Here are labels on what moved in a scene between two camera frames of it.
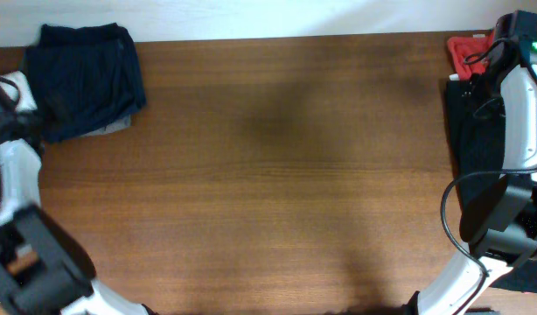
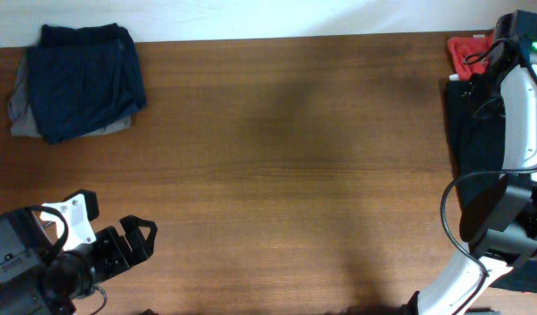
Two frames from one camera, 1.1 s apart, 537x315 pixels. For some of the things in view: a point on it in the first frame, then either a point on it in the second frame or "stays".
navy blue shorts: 82,77 stays
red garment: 470,54 stays
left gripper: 0,121 → 121,243
